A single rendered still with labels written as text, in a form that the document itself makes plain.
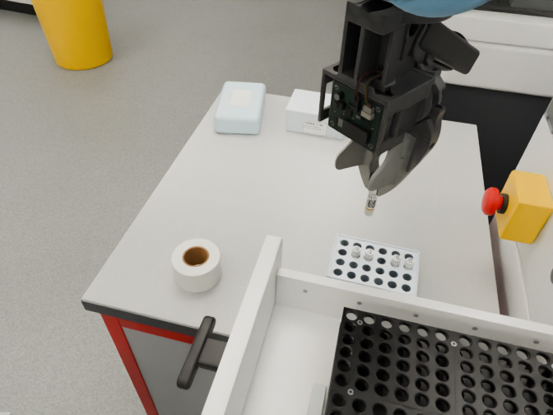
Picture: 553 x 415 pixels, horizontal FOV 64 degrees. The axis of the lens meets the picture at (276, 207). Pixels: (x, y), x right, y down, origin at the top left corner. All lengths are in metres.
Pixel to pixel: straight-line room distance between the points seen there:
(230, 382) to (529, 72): 0.92
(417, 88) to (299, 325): 0.30
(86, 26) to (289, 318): 2.55
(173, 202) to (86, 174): 1.39
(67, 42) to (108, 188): 1.15
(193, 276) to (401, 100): 0.39
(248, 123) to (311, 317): 0.49
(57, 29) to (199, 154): 2.13
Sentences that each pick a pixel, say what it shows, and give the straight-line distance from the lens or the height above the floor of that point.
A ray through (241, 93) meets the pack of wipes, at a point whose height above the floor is 0.81.
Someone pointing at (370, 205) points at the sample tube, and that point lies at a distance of 0.51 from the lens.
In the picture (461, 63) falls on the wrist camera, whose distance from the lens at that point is 0.47.
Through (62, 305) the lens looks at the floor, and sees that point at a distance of 1.70.
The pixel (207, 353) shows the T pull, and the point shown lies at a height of 0.91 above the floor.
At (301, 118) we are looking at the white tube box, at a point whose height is 0.79.
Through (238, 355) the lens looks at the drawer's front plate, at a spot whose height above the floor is 0.93.
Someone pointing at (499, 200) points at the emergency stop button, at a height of 0.88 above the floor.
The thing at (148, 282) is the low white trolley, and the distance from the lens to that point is 0.69.
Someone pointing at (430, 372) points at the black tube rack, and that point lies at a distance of 0.47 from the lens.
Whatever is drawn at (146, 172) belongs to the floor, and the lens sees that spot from 2.10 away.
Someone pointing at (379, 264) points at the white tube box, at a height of 0.80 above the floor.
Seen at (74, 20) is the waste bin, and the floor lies 0.30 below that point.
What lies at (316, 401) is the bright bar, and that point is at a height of 0.85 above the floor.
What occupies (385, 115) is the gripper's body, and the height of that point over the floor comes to 1.11.
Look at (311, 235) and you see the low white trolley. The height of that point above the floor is 0.76.
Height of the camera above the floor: 1.30
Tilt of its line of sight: 44 degrees down
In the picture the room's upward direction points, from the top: 2 degrees clockwise
